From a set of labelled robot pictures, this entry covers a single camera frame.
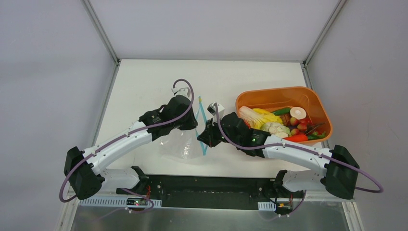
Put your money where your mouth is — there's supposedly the clear zip top bag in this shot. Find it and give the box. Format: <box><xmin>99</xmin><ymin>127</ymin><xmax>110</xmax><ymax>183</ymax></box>
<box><xmin>159</xmin><ymin>96</ymin><xmax>208</xmax><ymax>160</ymax></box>

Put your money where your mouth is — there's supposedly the white cauliflower toy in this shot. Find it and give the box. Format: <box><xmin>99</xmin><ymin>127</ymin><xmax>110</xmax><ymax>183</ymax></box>
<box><xmin>260</xmin><ymin>122</ymin><xmax>291</xmax><ymax>138</ymax></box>

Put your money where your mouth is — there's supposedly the green cucumber toy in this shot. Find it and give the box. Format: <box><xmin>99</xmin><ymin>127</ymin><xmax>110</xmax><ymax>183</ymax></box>
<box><xmin>272</xmin><ymin>107</ymin><xmax>291</xmax><ymax>116</ymax></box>

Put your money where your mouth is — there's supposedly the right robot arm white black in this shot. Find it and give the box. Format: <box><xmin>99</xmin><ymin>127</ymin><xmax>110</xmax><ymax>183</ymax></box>
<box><xmin>197</xmin><ymin>113</ymin><xmax>359</xmax><ymax>200</ymax></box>

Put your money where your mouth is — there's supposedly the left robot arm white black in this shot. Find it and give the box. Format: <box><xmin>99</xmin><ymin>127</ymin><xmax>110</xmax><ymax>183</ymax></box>
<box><xmin>59</xmin><ymin>94</ymin><xmax>198</xmax><ymax>202</ymax></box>

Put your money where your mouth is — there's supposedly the yellow napa cabbage toy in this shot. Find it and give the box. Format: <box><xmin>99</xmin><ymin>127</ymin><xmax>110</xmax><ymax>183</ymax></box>
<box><xmin>238</xmin><ymin>106</ymin><xmax>283</xmax><ymax>129</ymax></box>

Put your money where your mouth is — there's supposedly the orange plastic basket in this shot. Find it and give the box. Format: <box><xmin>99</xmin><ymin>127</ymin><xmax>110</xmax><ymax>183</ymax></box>
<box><xmin>236</xmin><ymin>86</ymin><xmax>333</xmax><ymax>145</ymax></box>

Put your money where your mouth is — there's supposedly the red yellow peach toy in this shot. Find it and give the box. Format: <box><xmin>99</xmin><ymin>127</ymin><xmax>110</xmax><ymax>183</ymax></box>
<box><xmin>289</xmin><ymin>117</ymin><xmax>299</xmax><ymax>126</ymax></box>

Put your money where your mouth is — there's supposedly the orange carrot toy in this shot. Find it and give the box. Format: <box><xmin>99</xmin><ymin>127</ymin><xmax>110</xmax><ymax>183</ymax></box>
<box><xmin>284</xmin><ymin>133</ymin><xmax>308</xmax><ymax>142</ymax></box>

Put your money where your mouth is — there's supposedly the white mushroom toy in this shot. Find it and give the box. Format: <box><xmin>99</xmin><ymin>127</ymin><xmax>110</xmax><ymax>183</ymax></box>
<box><xmin>290</xmin><ymin>107</ymin><xmax>307</xmax><ymax>120</ymax></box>

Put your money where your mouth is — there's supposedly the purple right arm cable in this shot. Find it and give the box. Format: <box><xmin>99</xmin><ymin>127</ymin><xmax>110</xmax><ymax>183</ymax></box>
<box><xmin>213</xmin><ymin>103</ymin><xmax>384</xmax><ymax>194</ymax></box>

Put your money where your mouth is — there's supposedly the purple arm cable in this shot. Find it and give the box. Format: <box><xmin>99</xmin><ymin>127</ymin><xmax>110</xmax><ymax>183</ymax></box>
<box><xmin>59</xmin><ymin>78</ymin><xmax>195</xmax><ymax>204</ymax></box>
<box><xmin>213</xmin><ymin>103</ymin><xmax>384</xmax><ymax>194</ymax></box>

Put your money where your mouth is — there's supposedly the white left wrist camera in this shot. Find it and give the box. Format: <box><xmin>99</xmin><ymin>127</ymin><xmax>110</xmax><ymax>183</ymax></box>
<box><xmin>171</xmin><ymin>87</ymin><xmax>191</xmax><ymax>98</ymax></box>

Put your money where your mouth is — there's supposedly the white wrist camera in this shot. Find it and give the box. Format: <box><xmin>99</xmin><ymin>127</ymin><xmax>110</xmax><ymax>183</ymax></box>
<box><xmin>207</xmin><ymin>102</ymin><xmax>225</xmax><ymax>119</ymax></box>
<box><xmin>171</xmin><ymin>87</ymin><xmax>191</xmax><ymax>98</ymax></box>

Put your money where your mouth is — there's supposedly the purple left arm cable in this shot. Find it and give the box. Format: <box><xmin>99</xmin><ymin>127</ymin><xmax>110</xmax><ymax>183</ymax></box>
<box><xmin>59</xmin><ymin>78</ymin><xmax>195</xmax><ymax>204</ymax></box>

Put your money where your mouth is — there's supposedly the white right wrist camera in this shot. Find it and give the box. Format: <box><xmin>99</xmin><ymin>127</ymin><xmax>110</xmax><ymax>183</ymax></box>
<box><xmin>207</xmin><ymin>102</ymin><xmax>225</xmax><ymax>119</ymax></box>

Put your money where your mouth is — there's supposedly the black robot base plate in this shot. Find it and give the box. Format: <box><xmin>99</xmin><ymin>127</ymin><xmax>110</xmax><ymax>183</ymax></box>
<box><xmin>128</xmin><ymin>175</ymin><xmax>304</xmax><ymax>210</ymax></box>

